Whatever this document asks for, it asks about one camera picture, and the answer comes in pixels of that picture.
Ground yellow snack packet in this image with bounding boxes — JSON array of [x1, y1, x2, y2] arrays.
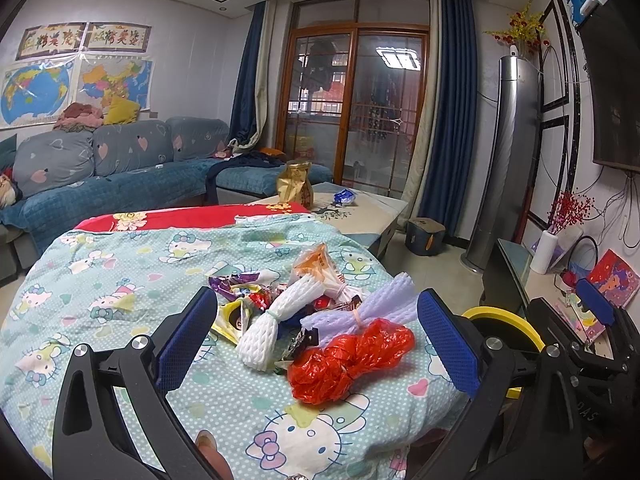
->
[[210, 298, 253, 346]]

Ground purple snack wrapper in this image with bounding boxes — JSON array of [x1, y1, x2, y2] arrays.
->
[[208, 270, 280, 302]]

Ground white foam fruit net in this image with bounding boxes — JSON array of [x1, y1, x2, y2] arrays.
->
[[236, 274, 326, 372]]

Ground purple foam fruit net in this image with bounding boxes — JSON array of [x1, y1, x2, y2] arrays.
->
[[300, 273, 418, 347]]

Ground red plastic bag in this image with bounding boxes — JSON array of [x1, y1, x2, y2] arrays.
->
[[288, 318, 416, 405]]

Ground orange clear plastic bag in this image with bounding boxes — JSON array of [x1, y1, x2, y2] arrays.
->
[[290, 243, 368, 304]]

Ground blue plastic bag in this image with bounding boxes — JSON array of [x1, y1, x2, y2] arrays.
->
[[277, 316, 302, 340]]

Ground yellow black trash bin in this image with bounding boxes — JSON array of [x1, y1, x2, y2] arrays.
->
[[454, 307, 549, 410]]

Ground person left hand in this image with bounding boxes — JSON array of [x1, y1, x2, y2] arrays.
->
[[195, 430, 233, 480]]

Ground colourful picture book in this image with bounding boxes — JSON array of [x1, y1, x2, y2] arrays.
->
[[587, 249, 639, 308]]

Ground white paper roll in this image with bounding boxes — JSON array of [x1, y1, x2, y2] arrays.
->
[[529, 230, 558, 274]]

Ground tv cabinet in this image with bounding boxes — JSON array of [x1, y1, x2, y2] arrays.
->
[[480, 238, 613, 359]]

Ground Hello Kitty patterned blanket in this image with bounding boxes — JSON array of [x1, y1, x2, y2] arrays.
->
[[1, 214, 464, 479]]

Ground red blanket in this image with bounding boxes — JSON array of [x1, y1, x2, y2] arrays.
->
[[75, 203, 308, 233]]

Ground dark blue storage box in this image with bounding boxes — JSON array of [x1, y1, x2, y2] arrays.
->
[[405, 218, 446, 257]]

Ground silver tower air conditioner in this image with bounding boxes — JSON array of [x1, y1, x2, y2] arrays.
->
[[461, 54, 540, 273]]

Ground right blue curtain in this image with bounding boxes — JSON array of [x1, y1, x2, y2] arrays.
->
[[419, 0, 478, 235]]

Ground blue curtain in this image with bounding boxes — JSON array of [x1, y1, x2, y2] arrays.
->
[[419, 0, 478, 235], [229, 1, 266, 152]]

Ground beige coffee table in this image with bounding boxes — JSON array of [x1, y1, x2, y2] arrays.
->
[[249, 181, 409, 261]]

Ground gold paper bag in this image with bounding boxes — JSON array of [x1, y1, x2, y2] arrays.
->
[[277, 162, 314, 209]]

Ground blue foil wrapper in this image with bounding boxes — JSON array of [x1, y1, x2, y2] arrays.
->
[[333, 188, 357, 207]]

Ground blue corner sofa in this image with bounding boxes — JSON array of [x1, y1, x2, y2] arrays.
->
[[0, 116, 335, 281]]

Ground left blue curtain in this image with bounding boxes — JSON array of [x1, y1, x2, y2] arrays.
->
[[229, 1, 266, 152]]

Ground yellow cushion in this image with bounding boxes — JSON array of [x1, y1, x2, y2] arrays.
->
[[103, 96, 141, 125]]

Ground pile of clothes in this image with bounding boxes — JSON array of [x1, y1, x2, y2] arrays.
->
[[53, 102, 104, 132]]

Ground china map poster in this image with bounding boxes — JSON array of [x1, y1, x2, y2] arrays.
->
[[75, 55, 154, 113]]

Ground yellow artificial flowers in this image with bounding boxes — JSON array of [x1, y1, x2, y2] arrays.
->
[[485, 3, 550, 56]]

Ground world map poster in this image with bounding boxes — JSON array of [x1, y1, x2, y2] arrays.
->
[[1, 58, 75, 129]]

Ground wooden glass sliding door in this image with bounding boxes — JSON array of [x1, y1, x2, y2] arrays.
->
[[274, 0, 431, 198]]

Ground wall mounted television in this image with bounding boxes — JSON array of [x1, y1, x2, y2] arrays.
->
[[579, 1, 639, 174]]

